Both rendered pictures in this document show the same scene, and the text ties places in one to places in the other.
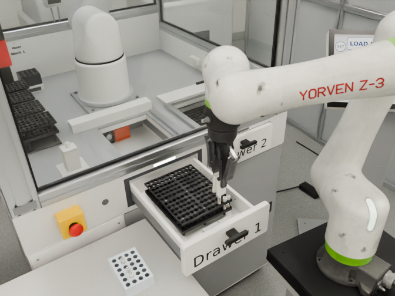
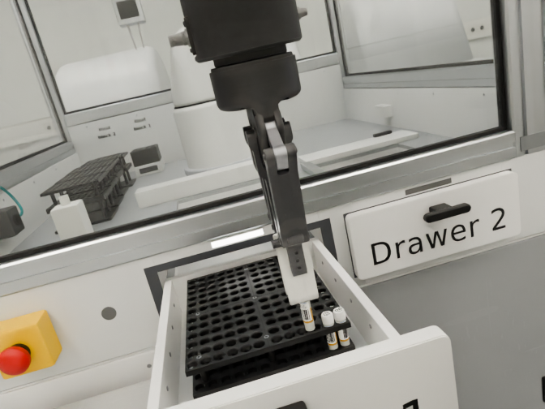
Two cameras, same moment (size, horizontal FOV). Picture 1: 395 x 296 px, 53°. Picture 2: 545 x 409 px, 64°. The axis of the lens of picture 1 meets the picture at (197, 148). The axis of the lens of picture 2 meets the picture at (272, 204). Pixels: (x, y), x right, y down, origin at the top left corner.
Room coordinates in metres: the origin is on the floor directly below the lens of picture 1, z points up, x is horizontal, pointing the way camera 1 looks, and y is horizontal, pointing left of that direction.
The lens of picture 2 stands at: (0.50, -0.24, 1.16)
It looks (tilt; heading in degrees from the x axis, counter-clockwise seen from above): 17 degrees down; 27
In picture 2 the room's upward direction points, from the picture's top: 13 degrees counter-clockwise
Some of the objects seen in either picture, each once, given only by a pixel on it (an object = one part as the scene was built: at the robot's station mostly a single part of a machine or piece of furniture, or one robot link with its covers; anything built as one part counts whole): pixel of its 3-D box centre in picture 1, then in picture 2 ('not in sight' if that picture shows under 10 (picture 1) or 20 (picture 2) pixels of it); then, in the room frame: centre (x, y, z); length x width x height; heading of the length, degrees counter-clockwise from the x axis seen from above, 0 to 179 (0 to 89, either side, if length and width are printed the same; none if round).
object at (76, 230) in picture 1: (75, 229); (15, 358); (0.80, 0.35, 0.88); 0.04 x 0.03 x 0.04; 124
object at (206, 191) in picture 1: (187, 199); (259, 319); (0.92, 0.04, 0.87); 0.22 x 0.18 x 0.06; 34
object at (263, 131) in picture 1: (241, 147); (435, 224); (1.19, -0.16, 0.87); 0.29 x 0.02 x 0.11; 124
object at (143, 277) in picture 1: (130, 271); not in sight; (0.72, 0.19, 0.78); 0.12 x 0.08 x 0.04; 32
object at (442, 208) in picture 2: (246, 143); (442, 210); (1.17, -0.18, 0.91); 0.07 x 0.04 x 0.01; 124
